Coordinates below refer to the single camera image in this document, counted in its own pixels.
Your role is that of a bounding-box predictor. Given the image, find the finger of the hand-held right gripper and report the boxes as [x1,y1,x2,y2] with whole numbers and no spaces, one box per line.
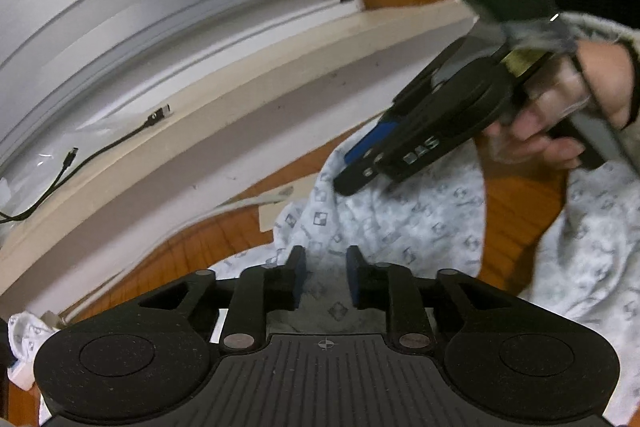
[331,146,402,198]
[344,38,472,166]

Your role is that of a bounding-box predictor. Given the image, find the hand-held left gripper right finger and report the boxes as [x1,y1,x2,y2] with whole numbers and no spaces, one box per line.
[346,246,516,353]

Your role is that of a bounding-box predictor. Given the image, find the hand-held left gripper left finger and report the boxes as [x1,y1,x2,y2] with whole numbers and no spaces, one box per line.
[137,246,307,353]

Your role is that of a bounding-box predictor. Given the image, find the white patterned pajama pants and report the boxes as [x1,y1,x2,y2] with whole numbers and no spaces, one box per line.
[7,122,640,427]

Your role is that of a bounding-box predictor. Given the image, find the person's right forearm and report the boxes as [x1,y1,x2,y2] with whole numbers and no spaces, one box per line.
[560,13,640,132]

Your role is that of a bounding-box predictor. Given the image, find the person's right hand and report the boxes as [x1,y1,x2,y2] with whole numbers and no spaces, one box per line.
[485,42,637,170]

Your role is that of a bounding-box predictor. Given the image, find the beige paper label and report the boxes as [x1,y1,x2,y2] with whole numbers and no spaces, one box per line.
[259,179,321,234]

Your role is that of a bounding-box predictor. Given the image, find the beige windowsill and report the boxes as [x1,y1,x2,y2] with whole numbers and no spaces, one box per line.
[0,0,477,300]

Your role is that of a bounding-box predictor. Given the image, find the grey window blind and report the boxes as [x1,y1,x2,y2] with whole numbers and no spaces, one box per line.
[0,0,352,170]

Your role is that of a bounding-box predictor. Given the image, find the black usb cable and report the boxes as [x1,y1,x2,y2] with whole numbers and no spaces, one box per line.
[0,104,174,224]

